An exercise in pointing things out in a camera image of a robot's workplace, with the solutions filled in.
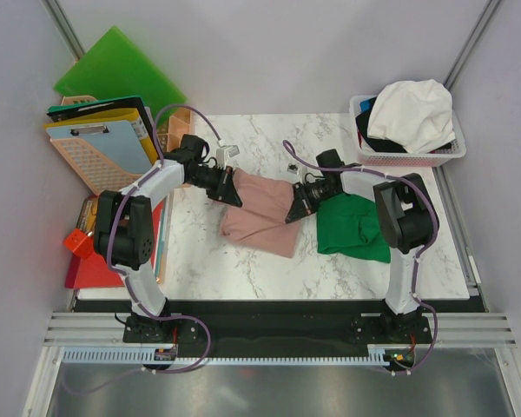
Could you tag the brown book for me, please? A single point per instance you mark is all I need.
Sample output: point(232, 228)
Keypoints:
point(87, 216)

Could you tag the green t shirt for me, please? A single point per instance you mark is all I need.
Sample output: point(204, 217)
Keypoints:
point(348, 225)

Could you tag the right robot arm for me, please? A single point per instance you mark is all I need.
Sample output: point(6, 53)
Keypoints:
point(407, 220)

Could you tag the green plastic folder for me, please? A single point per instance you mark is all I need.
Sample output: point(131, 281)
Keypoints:
point(116, 67)

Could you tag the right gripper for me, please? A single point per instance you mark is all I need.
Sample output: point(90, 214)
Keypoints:
point(303, 206)

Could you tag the pink t shirt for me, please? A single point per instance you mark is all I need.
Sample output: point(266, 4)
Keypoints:
point(260, 223)

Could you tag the blue clipboard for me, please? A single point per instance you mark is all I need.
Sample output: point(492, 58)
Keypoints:
point(108, 143)

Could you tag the white t shirt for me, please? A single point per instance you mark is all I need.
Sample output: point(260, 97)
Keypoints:
point(417, 116)

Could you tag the red folder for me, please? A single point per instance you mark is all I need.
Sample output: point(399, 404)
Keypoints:
point(93, 272)

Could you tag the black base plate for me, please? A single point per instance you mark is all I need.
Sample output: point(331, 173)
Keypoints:
point(289, 327)

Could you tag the yellow folder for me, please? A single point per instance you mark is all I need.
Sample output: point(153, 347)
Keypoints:
point(91, 116)

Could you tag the black folder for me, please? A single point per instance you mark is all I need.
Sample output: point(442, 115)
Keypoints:
point(128, 108)

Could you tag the orange desk organizer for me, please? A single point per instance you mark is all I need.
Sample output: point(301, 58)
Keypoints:
point(174, 128)

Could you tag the red cube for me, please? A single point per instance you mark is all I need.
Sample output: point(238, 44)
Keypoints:
point(80, 243)

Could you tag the white cable duct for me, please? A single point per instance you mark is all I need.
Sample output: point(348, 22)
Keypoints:
point(150, 356)

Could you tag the black t shirt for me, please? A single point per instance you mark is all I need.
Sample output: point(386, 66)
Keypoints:
point(375, 144)

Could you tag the pink file rack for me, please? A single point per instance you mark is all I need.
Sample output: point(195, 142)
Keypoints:
point(105, 154)

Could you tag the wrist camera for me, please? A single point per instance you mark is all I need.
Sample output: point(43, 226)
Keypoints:
point(225, 153)
point(293, 168)

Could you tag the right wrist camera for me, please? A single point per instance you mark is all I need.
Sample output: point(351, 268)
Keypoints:
point(293, 168)

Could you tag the teal folder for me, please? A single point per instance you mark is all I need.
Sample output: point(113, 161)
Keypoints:
point(161, 215)

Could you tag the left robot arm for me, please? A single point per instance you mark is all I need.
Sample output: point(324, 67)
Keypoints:
point(124, 233)

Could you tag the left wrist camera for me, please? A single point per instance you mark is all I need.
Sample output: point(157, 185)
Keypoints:
point(225, 153)

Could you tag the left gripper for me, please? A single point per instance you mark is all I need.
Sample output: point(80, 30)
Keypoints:
point(224, 190)

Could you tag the white laundry basket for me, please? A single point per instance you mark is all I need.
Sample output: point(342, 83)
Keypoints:
point(431, 160)

